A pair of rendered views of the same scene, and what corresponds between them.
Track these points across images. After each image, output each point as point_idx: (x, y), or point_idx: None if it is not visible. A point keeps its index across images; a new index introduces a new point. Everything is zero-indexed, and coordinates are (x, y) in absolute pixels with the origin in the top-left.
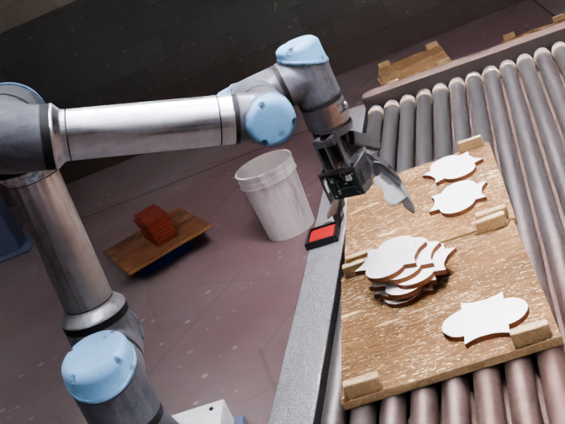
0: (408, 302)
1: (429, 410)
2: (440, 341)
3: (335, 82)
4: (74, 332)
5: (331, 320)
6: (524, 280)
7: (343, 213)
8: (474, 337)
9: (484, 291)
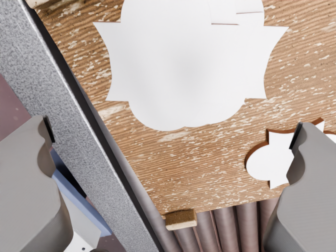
0: None
1: (230, 214)
2: (242, 173)
3: None
4: None
5: (70, 85)
6: None
7: (43, 121)
8: (280, 184)
9: (297, 101)
